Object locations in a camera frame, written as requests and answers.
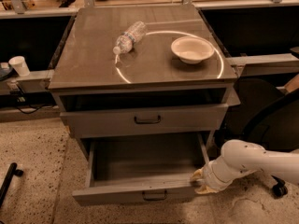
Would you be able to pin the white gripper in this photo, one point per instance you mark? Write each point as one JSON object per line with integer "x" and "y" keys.
{"x": 210, "y": 175}

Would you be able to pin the grey drawer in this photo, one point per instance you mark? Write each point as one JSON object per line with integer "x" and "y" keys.
{"x": 142, "y": 168}
{"x": 123, "y": 122}

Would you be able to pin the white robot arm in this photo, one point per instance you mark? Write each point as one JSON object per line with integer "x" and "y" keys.
{"x": 238, "y": 159}

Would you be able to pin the grey drawer cabinet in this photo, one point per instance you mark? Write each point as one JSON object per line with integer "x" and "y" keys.
{"x": 90, "y": 77}

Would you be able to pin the grey top drawer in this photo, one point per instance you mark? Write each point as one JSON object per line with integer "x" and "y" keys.
{"x": 123, "y": 122}

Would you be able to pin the black office chair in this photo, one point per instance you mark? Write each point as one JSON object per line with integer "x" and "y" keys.
{"x": 266, "y": 115}

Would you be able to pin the white bowl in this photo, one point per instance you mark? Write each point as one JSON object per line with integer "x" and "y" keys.
{"x": 192, "y": 50}

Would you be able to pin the clear plastic water bottle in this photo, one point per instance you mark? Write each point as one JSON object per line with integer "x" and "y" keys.
{"x": 130, "y": 37}

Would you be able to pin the black pole on floor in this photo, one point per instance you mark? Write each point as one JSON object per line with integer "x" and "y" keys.
{"x": 12, "y": 171}

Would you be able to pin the white paper cup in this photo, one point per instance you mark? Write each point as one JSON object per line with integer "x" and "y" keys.
{"x": 19, "y": 64}

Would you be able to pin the grey metal rail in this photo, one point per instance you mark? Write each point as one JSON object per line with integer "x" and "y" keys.
{"x": 262, "y": 65}

